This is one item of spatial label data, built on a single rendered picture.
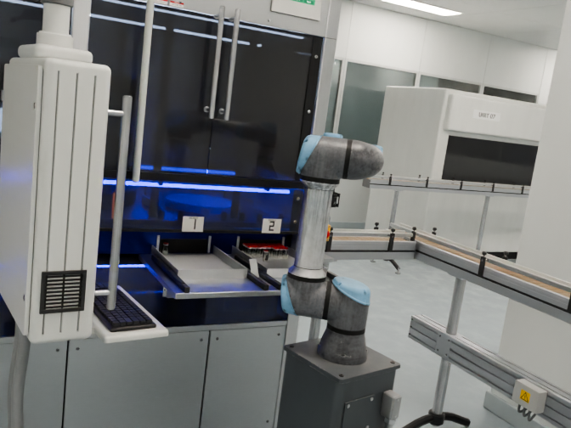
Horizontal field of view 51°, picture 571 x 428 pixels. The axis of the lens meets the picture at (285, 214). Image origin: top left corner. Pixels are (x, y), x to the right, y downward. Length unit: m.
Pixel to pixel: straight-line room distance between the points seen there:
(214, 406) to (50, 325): 1.11
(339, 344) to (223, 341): 0.86
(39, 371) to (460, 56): 7.80
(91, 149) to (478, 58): 8.20
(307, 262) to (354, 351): 0.30
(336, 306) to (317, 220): 0.26
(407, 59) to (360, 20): 0.91
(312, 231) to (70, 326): 0.72
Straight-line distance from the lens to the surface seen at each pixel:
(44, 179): 1.64
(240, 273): 2.19
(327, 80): 2.53
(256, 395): 2.75
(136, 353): 2.46
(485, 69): 9.59
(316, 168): 1.71
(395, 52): 8.50
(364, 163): 1.71
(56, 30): 1.85
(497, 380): 2.83
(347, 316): 1.78
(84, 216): 1.68
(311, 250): 1.75
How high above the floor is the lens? 1.49
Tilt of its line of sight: 10 degrees down
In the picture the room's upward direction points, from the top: 7 degrees clockwise
